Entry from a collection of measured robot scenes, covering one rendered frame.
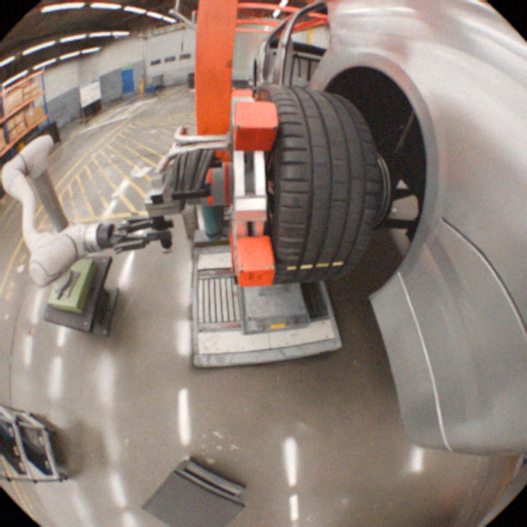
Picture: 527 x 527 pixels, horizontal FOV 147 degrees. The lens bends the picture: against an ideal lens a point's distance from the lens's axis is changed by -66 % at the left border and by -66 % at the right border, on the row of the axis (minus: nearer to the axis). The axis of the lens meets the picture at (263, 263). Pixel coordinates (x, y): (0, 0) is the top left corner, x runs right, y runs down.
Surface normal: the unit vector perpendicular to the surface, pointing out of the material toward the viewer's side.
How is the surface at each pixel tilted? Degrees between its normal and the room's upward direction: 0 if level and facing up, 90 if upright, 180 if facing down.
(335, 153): 45
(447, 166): 90
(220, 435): 0
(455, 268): 90
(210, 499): 0
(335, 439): 0
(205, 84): 90
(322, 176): 54
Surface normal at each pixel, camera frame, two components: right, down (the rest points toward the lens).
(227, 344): 0.08, -0.59
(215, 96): 0.14, 0.81
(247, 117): 0.14, -0.01
